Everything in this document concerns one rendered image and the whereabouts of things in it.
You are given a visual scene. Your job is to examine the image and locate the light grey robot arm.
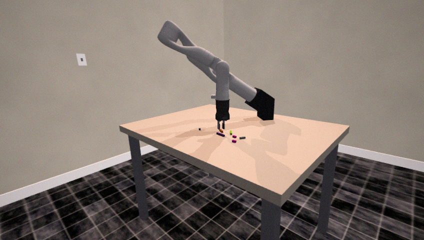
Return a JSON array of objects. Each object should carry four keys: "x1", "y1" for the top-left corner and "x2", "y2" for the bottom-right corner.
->
[{"x1": 157, "y1": 20, "x2": 257, "y2": 102}]

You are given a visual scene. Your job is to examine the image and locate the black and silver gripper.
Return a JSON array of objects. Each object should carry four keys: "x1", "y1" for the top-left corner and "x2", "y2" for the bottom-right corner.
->
[{"x1": 211, "y1": 90, "x2": 230, "y2": 130}]

